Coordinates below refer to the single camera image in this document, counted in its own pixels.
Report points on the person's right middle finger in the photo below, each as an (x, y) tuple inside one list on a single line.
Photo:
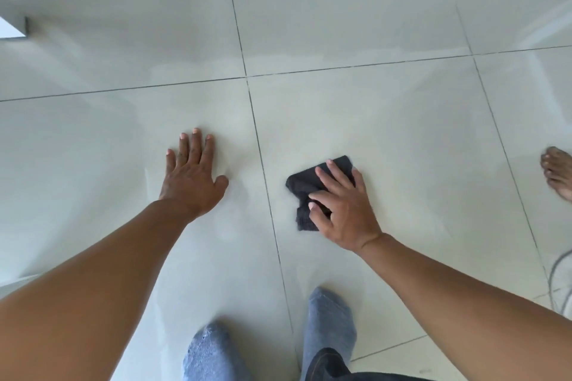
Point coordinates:
[(326, 179)]

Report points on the person's right thumb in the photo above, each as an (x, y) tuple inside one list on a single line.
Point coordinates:
[(317, 214)]

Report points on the person's left thumb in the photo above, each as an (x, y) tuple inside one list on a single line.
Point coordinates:
[(220, 183)]

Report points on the person's left middle finger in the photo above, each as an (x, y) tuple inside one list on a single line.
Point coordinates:
[(195, 144)]

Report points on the person's left hand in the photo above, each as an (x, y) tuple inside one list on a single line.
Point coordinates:
[(190, 184)]

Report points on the person's left little finger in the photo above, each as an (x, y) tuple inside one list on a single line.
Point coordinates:
[(171, 161)]

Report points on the person's right hand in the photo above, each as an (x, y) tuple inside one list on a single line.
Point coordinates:
[(348, 211)]

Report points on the dark blue jeans leg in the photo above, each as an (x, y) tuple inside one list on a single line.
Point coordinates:
[(339, 367)]

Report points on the white furniture corner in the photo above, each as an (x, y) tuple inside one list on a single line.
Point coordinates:
[(12, 28)]

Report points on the dark grey cleaning cloth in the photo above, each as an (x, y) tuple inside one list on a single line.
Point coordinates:
[(300, 186)]

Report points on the person's left forearm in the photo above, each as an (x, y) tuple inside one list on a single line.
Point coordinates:
[(89, 287)]

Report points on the person's right forearm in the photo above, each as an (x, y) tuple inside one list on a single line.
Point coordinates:
[(456, 309)]

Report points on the grey sock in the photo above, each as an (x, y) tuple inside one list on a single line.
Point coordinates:
[(328, 322), (212, 356)]

